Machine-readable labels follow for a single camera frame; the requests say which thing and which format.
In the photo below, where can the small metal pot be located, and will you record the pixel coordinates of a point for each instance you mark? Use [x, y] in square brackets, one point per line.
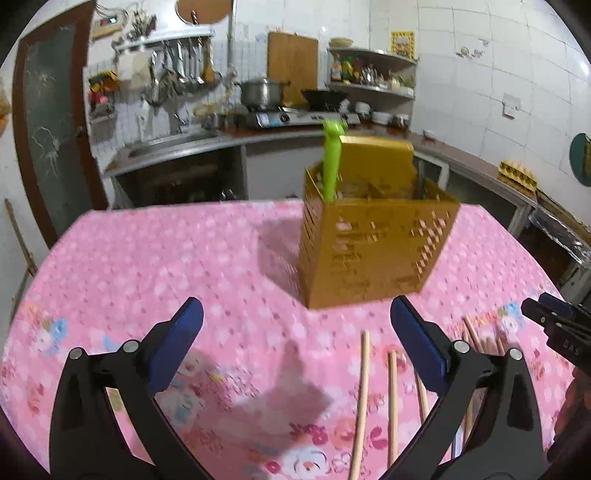
[214, 121]

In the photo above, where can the green round board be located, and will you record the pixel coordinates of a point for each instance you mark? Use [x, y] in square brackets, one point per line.
[582, 159]

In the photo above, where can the stack of white plates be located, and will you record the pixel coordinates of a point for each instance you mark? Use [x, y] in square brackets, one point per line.
[382, 118]

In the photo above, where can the clear bottle blue label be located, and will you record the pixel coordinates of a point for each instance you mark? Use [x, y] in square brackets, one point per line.
[337, 69]

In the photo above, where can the glass jar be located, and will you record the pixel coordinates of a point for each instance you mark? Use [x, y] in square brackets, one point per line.
[400, 120]

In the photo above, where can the hanging white cloth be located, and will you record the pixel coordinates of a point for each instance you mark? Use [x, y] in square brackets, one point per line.
[134, 69]

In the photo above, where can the brown framed door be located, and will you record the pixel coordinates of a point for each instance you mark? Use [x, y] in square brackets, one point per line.
[55, 138]

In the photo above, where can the pink floral tablecloth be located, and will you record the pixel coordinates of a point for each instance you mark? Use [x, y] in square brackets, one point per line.
[161, 258]

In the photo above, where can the metal utensil rack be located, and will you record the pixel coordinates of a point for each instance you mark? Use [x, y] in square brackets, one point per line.
[161, 39]

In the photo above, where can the yellow wall poster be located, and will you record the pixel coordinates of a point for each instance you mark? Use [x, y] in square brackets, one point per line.
[402, 44]

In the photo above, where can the beige bowl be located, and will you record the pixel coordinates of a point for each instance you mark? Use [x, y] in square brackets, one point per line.
[340, 42]

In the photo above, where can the wooden broom stick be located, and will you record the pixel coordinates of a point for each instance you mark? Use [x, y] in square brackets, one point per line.
[21, 240]

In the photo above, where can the stack of white bowls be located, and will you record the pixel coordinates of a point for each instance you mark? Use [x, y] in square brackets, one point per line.
[363, 109]

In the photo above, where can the green labelled bottle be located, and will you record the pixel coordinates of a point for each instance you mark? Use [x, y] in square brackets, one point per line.
[348, 69]

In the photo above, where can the yellow perforated utensil holder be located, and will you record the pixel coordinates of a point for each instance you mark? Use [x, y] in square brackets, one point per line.
[369, 249]

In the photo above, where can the dark sauce bottle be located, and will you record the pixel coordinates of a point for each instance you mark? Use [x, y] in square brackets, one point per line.
[358, 71]

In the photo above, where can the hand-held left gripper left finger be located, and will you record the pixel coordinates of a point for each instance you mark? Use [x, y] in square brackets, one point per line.
[178, 341]

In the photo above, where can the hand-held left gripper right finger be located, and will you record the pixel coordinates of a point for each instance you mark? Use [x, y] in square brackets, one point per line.
[418, 344]

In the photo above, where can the brown kitchen counter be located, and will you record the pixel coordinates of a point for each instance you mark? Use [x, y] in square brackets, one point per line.
[461, 159]

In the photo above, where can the wall hooks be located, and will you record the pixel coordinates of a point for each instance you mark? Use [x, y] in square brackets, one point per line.
[470, 52]

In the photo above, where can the white electrical box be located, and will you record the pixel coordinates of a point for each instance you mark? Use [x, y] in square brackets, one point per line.
[108, 25]

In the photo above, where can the black wok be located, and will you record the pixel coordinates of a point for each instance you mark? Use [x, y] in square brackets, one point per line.
[325, 98]

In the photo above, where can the green plastic utensil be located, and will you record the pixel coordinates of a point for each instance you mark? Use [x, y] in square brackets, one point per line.
[333, 161]

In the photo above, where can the grey corner shelf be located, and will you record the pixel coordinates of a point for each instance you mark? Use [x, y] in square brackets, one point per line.
[369, 87]

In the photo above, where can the metal faucet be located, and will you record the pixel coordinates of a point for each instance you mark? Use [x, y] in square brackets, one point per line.
[180, 117]

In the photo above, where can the steel gas stove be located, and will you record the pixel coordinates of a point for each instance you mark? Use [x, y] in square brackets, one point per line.
[295, 118]

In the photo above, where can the hanging wooden spatula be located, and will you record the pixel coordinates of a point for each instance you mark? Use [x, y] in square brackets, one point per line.
[208, 64]

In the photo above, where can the egg carton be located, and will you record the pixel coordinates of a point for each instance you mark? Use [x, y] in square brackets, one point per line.
[517, 174]

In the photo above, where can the steel kitchen sink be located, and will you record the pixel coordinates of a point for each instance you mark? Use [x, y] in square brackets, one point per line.
[171, 143]

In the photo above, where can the metal knife cup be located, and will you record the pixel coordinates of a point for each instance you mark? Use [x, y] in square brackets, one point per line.
[141, 27]

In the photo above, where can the metal wall pipe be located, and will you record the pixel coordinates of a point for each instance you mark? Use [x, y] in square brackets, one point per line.
[231, 37]

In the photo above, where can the clear plastic container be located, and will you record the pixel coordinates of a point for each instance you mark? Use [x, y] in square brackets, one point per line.
[561, 233]

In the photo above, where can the steel cooking pot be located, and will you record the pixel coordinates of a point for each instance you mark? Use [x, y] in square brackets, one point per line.
[261, 92]

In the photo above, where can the round wooden board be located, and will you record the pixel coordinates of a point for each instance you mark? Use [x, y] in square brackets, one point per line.
[203, 8]

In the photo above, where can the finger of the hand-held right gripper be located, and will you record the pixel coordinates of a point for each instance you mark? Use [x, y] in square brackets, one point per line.
[561, 339]
[563, 307]

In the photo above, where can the hanging metal ladle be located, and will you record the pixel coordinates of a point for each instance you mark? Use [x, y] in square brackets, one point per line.
[195, 64]
[182, 64]

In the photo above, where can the rectangular wooden cutting board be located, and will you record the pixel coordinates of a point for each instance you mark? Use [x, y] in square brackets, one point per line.
[293, 64]

